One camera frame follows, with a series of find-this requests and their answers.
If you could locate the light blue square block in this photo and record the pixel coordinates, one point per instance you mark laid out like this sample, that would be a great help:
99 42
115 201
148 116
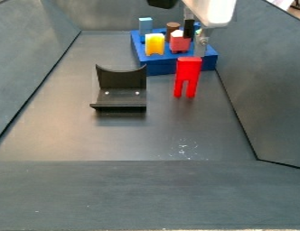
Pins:
144 25

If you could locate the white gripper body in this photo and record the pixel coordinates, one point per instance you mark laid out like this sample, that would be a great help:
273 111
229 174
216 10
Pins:
212 12

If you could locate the black curved stand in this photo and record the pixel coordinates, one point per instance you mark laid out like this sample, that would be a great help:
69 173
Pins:
122 89

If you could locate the yellow arch block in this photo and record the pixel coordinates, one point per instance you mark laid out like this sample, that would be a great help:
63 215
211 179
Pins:
154 44

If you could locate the dark blue star block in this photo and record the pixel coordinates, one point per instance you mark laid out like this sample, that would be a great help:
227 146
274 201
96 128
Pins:
196 25

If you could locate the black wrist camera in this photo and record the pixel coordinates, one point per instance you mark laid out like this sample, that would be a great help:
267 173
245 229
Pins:
164 4

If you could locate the red two-legged block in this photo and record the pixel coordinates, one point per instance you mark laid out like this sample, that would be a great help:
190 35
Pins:
187 73

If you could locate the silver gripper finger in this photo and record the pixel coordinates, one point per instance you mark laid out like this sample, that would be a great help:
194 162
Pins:
187 23
200 43

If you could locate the brown cylinder block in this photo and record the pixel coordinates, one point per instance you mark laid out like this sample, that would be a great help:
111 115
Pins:
171 26

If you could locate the blue foam shape board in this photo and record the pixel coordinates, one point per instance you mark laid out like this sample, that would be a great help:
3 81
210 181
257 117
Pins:
162 64

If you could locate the green hexagon block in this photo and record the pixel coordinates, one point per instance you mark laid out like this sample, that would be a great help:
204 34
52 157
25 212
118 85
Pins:
198 31

